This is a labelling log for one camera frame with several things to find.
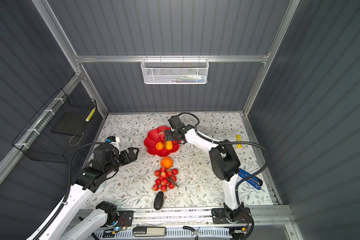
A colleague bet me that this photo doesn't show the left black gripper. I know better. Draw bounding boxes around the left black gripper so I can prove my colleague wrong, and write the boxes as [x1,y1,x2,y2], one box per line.
[105,146,139,177]

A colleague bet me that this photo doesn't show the red fake strawberry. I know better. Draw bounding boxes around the red fake strawberry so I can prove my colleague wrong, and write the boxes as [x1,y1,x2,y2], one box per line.
[158,132,166,142]

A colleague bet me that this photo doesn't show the yellow fake squash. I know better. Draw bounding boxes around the yellow fake squash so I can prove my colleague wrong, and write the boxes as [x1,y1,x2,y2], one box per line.
[165,141,173,151]

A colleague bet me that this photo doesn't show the small orange fake fruit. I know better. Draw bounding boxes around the small orange fake fruit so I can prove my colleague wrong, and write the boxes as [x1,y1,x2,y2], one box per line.
[156,142,164,151]

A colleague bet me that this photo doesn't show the large orange fake fruit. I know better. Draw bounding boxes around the large orange fake fruit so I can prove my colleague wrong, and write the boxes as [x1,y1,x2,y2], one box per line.
[161,157,173,169]

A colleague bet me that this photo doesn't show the red fake berry cluster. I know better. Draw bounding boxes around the red fake berry cluster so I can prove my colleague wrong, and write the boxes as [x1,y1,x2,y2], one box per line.
[152,166,180,192]

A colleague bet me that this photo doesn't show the dark fake avocado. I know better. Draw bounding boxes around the dark fake avocado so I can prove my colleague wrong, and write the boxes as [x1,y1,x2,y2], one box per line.
[154,191,164,211]

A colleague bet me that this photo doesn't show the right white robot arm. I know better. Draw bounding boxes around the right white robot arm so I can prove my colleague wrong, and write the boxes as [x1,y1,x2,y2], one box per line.
[165,112,270,223]

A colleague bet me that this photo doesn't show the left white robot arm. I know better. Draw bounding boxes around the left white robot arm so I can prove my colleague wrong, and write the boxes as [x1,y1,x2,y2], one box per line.
[29,138,140,240]

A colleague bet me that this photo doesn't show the red flower-shaped fruit bowl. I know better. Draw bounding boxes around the red flower-shaped fruit bowl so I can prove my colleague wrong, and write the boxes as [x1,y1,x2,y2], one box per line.
[144,126,180,157]

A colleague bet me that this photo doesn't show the yellow marker in black basket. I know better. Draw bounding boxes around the yellow marker in black basket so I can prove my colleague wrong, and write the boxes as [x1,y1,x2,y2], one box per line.
[85,108,96,122]

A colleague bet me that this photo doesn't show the markers in white basket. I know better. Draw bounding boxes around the markers in white basket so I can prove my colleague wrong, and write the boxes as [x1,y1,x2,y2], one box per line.
[163,74,207,84]

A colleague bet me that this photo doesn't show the yellow marker on table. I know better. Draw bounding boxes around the yellow marker on table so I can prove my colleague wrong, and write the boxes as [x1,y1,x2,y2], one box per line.
[236,135,242,149]

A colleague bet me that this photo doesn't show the grey pedal box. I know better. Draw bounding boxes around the grey pedal box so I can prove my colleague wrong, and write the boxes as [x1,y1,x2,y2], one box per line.
[133,226,167,237]

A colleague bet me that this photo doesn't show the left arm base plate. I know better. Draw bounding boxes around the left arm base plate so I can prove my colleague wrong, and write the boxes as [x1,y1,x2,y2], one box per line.
[105,211,135,228]

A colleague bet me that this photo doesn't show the white wire mesh basket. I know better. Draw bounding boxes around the white wire mesh basket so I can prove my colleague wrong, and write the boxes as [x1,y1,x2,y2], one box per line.
[141,57,210,85]

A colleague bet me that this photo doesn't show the black wire mesh basket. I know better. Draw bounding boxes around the black wire mesh basket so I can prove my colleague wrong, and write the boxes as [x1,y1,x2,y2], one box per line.
[12,89,97,163]

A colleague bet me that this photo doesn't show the blue handled pliers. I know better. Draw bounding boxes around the blue handled pliers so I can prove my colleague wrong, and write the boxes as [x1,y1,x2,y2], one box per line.
[239,169,263,190]

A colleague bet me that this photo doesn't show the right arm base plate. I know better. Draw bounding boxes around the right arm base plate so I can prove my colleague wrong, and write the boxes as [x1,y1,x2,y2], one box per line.
[211,207,253,225]

